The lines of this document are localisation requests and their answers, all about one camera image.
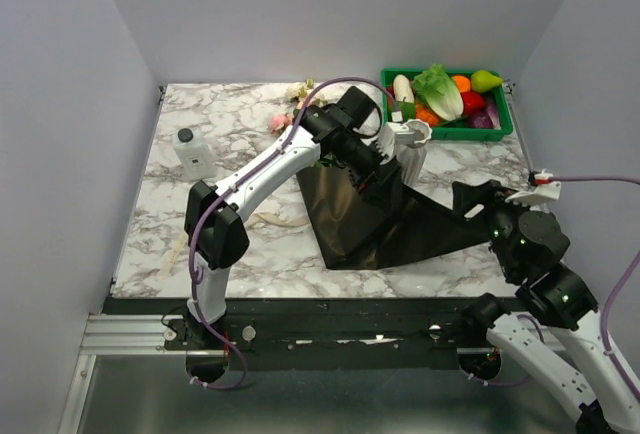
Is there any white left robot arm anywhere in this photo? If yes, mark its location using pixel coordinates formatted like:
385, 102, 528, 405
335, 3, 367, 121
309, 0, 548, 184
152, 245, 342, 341
185, 104, 410, 349

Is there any black wrapping paper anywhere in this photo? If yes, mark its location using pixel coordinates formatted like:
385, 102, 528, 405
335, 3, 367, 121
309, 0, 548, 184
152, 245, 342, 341
296, 167, 488, 270

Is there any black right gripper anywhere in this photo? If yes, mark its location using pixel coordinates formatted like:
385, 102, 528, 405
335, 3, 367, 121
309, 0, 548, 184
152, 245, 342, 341
449, 176, 538, 276

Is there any clear square bottle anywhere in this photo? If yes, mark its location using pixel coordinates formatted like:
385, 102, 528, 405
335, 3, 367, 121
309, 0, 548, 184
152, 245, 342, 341
172, 127, 216, 181

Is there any red bell pepper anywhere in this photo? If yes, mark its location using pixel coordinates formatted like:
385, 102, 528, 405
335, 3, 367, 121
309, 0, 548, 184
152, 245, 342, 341
461, 91, 486, 116

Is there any green pear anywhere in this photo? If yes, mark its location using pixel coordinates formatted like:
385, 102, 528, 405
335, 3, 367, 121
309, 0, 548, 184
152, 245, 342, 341
470, 70, 504, 94

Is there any orange fruit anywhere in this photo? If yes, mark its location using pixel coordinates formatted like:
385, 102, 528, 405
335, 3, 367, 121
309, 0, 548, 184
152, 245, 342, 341
451, 75, 471, 93

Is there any green bell pepper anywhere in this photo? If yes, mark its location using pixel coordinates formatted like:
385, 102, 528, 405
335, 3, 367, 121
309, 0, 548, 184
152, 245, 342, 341
397, 101, 416, 122

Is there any orange carrot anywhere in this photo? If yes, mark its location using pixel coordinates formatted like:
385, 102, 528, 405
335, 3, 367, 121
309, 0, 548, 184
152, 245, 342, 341
415, 105, 441, 127

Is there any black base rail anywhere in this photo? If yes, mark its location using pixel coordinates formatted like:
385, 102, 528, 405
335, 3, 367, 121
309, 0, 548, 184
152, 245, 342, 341
103, 297, 492, 380

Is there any green plastic crate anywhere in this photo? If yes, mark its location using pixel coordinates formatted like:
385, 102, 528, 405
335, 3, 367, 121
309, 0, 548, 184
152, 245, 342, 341
381, 64, 514, 142

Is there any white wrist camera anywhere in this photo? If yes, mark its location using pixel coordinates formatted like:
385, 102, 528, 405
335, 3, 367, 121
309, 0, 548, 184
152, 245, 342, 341
505, 169, 561, 207
372, 123, 426, 161

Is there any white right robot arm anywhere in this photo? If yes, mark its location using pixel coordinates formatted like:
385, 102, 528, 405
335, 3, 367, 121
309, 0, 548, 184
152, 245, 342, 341
447, 173, 639, 433

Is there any green lettuce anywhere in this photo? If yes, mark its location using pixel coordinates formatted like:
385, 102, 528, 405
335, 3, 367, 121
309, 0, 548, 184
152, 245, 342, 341
411, 64, 463, 122

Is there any pink flower stem left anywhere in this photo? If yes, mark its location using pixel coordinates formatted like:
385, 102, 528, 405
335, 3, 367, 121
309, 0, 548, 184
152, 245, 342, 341
268, 114, 293, 134

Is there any cream printed ribbon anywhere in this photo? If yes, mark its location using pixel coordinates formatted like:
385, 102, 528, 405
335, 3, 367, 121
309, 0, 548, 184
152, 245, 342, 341
157, 212, 309, 280

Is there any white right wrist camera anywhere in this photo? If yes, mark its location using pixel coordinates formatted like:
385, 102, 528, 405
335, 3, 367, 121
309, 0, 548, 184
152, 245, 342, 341
505, 169, 561, 207

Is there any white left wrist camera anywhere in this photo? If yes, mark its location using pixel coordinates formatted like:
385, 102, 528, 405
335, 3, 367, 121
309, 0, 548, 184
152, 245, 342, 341
372, 123, 426, 161

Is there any white ribbed vase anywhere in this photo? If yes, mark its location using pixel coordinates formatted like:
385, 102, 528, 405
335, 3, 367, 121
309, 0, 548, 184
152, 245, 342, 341
395, 119, 432, 187

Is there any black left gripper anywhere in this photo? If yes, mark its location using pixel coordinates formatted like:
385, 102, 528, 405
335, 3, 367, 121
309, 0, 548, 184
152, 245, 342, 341
329, 131, 401, 215

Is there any white radish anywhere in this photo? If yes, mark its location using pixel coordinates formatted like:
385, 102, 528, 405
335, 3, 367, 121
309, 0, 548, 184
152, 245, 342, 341
392, 74, 415, 104

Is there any aluminium frame rail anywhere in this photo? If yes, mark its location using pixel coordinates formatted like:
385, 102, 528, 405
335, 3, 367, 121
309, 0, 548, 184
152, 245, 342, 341
80, 314, 185, 356

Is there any cream flower stem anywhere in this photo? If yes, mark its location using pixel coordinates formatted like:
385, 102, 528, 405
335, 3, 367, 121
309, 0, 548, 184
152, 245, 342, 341
285, 78, 315, 104

